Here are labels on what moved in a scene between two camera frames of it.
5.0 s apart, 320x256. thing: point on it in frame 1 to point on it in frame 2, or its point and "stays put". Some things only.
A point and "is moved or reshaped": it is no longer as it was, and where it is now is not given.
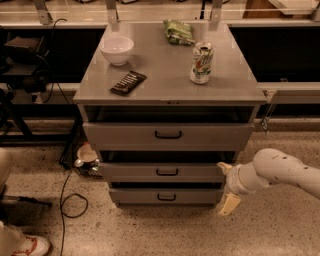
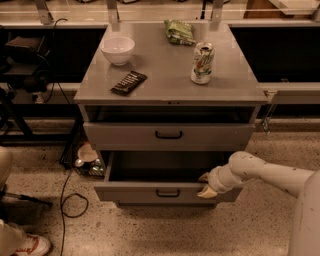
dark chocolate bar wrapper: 128,83 stays put
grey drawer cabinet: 164,106 stays put
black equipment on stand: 26,64 stays put
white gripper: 235,181 to 216,180
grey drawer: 163,172 is moved or reshaped
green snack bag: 178,32 stays put
